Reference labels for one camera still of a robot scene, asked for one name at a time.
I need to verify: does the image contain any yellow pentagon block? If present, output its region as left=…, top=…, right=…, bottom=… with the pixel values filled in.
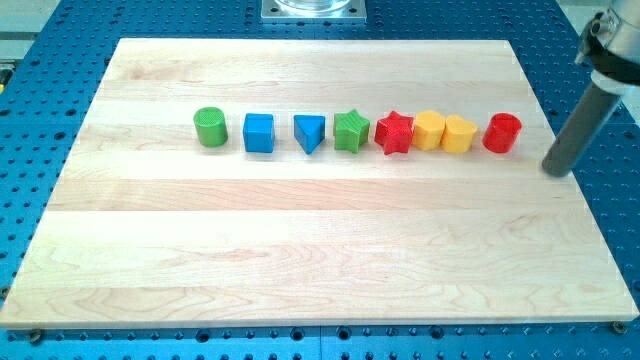
left=412, top=110, right=445, bottom=151

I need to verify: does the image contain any grey pusher rod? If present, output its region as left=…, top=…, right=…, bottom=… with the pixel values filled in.
left=541, top=83, right=622, bottom=177

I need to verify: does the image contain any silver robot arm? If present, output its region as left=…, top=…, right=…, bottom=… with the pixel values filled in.
left=575, top=0, right=639, bottom=96

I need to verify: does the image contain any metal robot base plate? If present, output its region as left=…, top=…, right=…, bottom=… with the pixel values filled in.
left=259, top=0, right=367, bottom=23

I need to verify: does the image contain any green star block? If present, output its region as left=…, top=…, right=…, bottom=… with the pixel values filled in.
left=333, top=109, right=370, bottom=154

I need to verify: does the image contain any red star block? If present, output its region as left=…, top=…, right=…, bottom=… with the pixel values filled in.
left=374, top=111, right=413, bottom=155

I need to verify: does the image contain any yellow heart block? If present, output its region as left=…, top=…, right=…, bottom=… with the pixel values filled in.
left=440, top=114, right=478, bottom=154

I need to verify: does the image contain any wooden board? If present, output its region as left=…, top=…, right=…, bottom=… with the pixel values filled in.
left=1, top=38, right=638, bottom=329

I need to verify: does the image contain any blue triangle block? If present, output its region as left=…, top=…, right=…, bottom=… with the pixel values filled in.
left=293, top=115, right=326, bottom=155

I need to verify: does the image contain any green cylinder block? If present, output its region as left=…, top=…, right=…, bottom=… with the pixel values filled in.
left=193, top=107, right=228, bottom=147

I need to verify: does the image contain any blue cube block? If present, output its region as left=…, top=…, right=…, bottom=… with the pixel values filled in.
left=243, top=113, right=275, bottom=153

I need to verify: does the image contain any red cylinder block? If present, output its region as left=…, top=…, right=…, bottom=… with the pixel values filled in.
left=482, top=113, right=522, bottom=154

